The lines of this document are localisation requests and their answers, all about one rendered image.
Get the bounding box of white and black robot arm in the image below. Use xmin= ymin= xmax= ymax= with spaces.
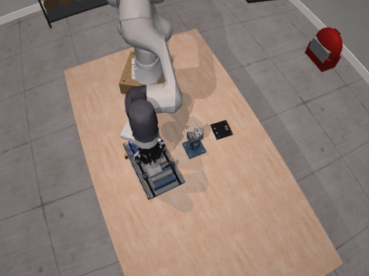
xmin=107 ymin=0 xmax=182 ymax=149

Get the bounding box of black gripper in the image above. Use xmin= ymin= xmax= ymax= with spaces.
xmin=133 ymin=140 xmax=166 ymax=169

